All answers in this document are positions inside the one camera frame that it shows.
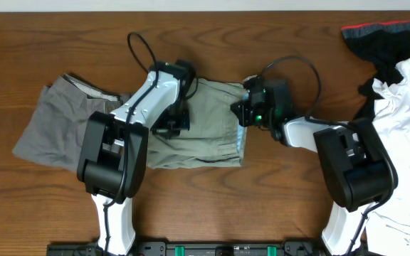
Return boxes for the khaki beige shorts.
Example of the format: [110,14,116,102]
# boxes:
[147,78,247,169]

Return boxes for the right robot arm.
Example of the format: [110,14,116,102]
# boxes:
[230,100,398,255]

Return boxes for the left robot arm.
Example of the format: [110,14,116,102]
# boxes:
[76,60,196,255]

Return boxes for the folded grey shorts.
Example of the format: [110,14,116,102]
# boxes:
[12,74,131,173]

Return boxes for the black garment with red trim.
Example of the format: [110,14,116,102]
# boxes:
[341,20,410,119]

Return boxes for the white printed t-shirt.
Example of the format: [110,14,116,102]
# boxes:
[366,59,410,255]

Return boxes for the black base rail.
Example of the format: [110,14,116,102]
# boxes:
[46,240,328,256]

